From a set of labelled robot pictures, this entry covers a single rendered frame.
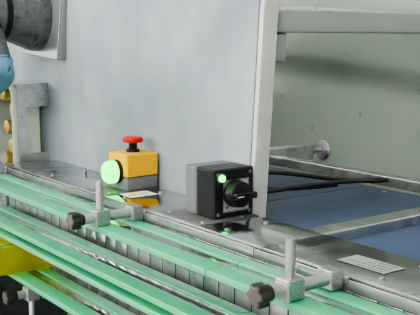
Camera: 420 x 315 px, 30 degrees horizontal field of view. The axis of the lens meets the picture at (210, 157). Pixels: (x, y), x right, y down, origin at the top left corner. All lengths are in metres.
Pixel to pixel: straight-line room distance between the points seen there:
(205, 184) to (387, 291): 0.42
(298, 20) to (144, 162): 0.40
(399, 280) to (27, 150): 1.16
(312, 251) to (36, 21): 0.99
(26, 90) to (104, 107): 0.28
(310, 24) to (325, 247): 0.44
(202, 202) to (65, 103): 0.67
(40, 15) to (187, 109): 0.55
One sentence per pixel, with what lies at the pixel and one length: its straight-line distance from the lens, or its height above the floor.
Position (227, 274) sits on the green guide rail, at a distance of 1.02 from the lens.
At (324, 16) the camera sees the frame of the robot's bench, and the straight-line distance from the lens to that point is 1.39.
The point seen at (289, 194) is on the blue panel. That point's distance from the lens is 1.55.
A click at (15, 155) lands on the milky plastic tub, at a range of 1.90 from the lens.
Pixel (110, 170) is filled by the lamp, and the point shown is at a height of 0.85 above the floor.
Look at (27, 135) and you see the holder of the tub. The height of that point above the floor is 0.81.
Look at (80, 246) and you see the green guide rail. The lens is 1.47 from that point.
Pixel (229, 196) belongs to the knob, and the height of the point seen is 0.82.
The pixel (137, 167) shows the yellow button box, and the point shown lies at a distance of 1.47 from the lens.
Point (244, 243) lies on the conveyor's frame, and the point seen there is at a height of 0.88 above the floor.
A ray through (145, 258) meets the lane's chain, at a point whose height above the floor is 0.88.
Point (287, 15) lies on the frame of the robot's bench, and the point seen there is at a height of 0.66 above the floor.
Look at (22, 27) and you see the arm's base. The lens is 1.84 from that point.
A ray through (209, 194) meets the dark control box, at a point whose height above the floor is 0.84.
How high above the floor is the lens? 1.55
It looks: 36 degrees down
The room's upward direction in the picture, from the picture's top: 96 degrees counter-clockwise
